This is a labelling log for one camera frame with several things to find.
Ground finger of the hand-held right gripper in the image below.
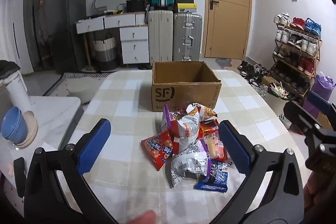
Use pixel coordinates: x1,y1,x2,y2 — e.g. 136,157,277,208
283,101,322,136
307,91,336,119

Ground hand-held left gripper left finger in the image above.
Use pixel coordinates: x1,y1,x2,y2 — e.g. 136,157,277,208
25,118,118,224

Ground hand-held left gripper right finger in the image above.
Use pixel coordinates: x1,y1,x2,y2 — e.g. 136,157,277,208
218,120,305,224

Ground clear packet with cream stick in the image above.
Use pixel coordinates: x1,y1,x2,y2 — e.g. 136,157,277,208
205,132,228,162

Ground orange packet with dark cookie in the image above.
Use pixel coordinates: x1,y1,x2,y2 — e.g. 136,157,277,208
199,119,219,139

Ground blue biscuit packet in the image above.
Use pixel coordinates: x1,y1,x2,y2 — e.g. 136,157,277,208
194,160,229,193

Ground orange striped snack bag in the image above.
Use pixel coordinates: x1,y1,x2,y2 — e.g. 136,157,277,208
193,103,219,123

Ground silver snack packet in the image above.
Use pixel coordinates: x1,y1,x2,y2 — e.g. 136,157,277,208
171,153,211,188

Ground large white orange chip bag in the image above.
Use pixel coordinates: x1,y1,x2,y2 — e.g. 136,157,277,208
161,103,203,156

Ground red packet with blue label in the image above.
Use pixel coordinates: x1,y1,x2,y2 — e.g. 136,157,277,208
141,132,174,171

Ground brown cardboard box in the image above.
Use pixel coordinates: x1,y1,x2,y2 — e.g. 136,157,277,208
152,61,222,112

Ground person's right hand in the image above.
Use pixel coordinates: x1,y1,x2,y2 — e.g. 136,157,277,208
303,169,336,212

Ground person's left hand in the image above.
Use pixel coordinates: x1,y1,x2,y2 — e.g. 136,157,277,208
125,210,158,224

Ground purple bag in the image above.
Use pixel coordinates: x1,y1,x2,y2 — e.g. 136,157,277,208
304,74,336,119

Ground white bucket with sticks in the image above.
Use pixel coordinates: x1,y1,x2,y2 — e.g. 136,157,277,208
267,81,290,101

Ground small brown carton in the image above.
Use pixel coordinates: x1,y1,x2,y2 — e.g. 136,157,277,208
262,76,276,87

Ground wooden shoe rack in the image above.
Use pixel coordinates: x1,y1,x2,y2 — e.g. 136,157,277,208
271,25,322,100

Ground beige checked tablecloth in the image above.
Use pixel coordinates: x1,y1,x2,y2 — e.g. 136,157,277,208
56,69,289,224

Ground rows of assorted shoes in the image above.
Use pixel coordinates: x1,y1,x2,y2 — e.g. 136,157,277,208
273,28,316,95

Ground pile of shoes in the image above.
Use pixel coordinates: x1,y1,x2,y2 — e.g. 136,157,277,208
237,60,271,87

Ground beige bowl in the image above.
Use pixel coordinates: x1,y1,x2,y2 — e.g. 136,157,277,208
14,111,39,149

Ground black white patterned rug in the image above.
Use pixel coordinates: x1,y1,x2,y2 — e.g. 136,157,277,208
43,71,112,105

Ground blue sneakers pair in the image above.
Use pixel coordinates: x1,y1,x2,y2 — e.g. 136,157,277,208
304,18,322,38

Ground blue bowl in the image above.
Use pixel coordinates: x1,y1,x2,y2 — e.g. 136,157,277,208
1,106,28,142

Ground irregular door mat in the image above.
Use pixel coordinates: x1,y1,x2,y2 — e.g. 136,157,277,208
215,57,232,67

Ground red sneakers pair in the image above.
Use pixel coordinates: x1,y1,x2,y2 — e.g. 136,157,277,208
290,17,306,29

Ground white sneakers pair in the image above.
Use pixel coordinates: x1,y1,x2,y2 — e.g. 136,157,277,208
274,12,291,26

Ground grey and white laundry basket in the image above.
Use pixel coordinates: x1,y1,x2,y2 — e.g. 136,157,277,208
91,33,118,70

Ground white kettle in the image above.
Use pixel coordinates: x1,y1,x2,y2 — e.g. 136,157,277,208
0,70,32,113

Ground white drawer desk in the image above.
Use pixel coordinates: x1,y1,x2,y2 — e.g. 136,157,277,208
76,12,149,65

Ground black cloth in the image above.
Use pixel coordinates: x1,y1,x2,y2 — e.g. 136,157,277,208
0,60,21,81

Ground silver suitcase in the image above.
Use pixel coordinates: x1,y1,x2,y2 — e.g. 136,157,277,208
173,13,203,62

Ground grey refrigerator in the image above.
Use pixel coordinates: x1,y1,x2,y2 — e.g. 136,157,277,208
45,0,87,73

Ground beige suitcase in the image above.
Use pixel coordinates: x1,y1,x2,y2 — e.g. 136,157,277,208
148,10,174,64

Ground wooden door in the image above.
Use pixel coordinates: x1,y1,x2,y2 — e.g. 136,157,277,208
204,0,253,60

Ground white cabinet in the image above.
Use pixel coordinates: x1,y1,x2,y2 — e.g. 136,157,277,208
0,0,35,75

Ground black storage box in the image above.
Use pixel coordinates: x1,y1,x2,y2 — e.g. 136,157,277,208
126,0,146,13

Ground yellow and black shoebox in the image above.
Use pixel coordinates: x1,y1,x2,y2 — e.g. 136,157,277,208
177,3,197,13

